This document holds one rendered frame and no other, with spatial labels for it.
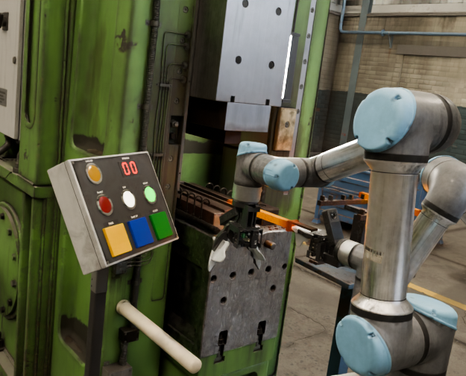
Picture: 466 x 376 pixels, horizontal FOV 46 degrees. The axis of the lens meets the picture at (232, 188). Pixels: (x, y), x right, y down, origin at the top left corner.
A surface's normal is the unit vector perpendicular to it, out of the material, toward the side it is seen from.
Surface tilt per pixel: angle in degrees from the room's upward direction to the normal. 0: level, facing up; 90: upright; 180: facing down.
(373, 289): 88
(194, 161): 90
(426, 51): 90
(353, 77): 90
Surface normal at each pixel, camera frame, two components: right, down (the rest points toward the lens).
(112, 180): 0.83, -0.32
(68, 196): -0.44, 0.12
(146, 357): 0.62, 0.22
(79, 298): -0.77, 0.03
